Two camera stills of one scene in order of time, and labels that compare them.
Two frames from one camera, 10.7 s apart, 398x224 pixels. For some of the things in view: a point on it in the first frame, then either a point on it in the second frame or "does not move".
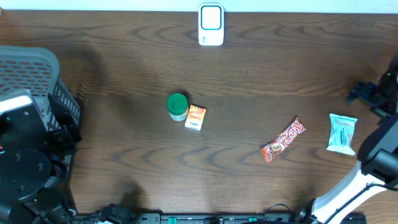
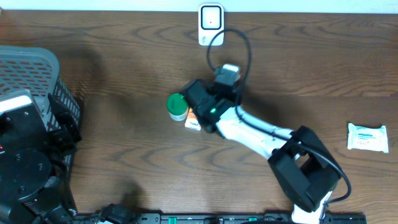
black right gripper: x=367 y=89 -> x=234 y=94
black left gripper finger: x=67 y=118 does not move
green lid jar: x=177 y=105 does not move
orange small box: x=195 y=117 does not move
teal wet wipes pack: x=341 y=134 -> x=373 y=139
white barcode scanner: x=211 y=24 does not move
